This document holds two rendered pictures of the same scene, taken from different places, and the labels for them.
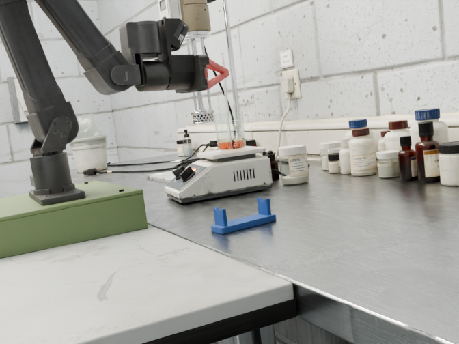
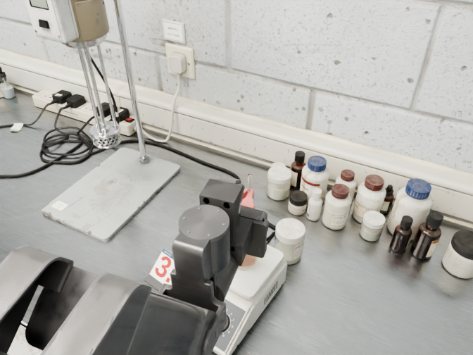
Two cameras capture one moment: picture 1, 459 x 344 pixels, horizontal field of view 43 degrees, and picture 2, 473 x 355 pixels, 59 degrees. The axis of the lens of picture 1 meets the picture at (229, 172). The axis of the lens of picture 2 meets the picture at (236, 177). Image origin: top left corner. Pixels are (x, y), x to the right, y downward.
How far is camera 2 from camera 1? 1.02 m
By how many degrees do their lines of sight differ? 46
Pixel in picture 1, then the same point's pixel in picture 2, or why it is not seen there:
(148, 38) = (225, 252)
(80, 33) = (168, 342)
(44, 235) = not seen: outside the picture
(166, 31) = (234, 217)
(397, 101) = (338, 126)
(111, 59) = (202, 332)
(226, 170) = (260, 301)
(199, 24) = (101, 29)
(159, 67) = (230, 272)
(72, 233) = not seen: outside the picture
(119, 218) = not seen: outside the picture
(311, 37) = (220, 22)
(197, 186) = (240, 337)
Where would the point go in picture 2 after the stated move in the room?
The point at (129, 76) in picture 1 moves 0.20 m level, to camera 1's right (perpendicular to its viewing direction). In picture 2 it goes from (219, 329) to (341, 248)
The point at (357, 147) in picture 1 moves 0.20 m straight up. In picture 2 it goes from (341, 209) to (358, 130)
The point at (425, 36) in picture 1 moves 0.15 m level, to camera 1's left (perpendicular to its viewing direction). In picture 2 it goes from (394, 83) to (346, 103)
